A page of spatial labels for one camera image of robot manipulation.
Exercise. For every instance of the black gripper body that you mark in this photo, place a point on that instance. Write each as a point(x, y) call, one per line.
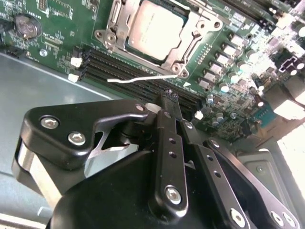
point(107, 202)

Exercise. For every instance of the metal socket cover frame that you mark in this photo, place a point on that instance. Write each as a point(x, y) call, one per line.
point(124, 35)

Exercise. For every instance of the silver CPU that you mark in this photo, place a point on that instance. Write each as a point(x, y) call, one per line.
point(155, 31)

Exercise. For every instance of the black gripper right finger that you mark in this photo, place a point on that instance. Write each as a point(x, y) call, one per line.
point(238, 181)

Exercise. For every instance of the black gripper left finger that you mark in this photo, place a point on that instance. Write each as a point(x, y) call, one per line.
point(59, 133)

